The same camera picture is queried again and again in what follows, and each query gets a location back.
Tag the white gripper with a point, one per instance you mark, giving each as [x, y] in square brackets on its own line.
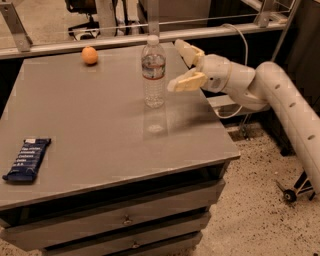
[216, 74]

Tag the black wheeled cart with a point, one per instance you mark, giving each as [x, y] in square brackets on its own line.
[301, 186]

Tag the grey metal railing frame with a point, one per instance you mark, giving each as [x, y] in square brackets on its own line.
[11, 58]

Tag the grey drawer cabinet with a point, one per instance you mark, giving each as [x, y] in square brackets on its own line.
[118, 178]

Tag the dark blue snack bar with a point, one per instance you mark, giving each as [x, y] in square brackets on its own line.
[27, 164]

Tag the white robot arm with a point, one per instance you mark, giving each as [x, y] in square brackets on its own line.
[254, 89]

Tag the black office chair base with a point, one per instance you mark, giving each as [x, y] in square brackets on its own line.
[88, 30]

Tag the orange fruit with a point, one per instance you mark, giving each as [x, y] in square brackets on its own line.
[89, 55]

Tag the clear plastic water bottle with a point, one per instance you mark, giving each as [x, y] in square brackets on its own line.
[153, 64]

